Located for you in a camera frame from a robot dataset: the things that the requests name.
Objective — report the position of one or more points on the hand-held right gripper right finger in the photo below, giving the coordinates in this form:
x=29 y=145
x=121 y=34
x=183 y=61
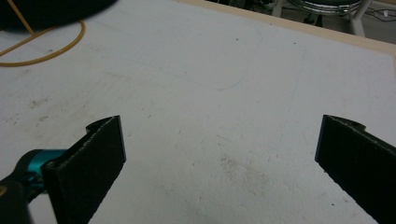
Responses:
x=358 y=161

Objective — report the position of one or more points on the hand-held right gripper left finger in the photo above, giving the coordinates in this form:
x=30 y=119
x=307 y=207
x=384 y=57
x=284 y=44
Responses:
x=84 y=174

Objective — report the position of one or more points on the black round object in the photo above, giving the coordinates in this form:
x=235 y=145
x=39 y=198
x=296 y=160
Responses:
x=46 y=12

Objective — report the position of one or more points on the white metal stand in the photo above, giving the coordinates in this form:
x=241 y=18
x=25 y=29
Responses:
x=277 y=7
x=359 y=18

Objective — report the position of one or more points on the metal chair base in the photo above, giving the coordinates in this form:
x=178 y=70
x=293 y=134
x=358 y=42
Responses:
x=327 y=6

